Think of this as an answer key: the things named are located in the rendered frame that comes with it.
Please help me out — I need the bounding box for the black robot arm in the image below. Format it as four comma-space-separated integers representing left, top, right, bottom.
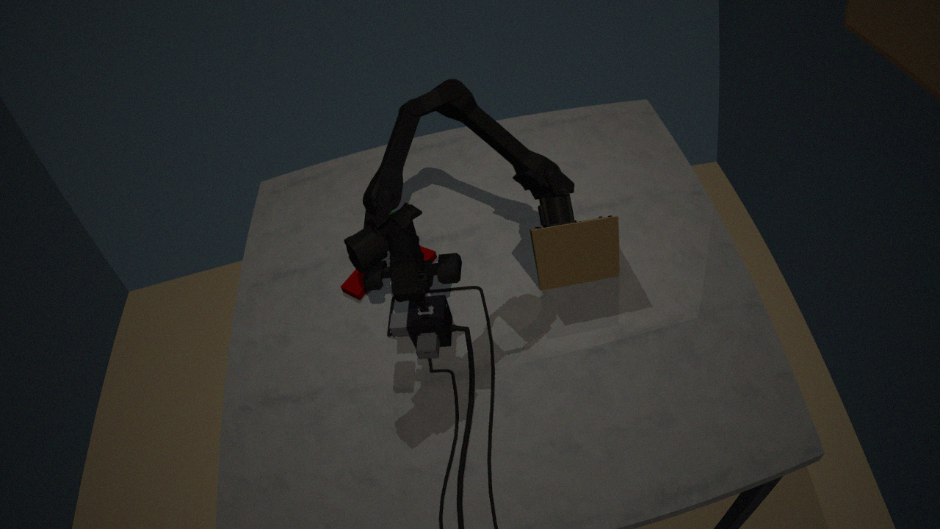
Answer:
344, 79, 576, 302

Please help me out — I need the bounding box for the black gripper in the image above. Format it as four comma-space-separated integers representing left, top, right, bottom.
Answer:
363, 235, 462, 291

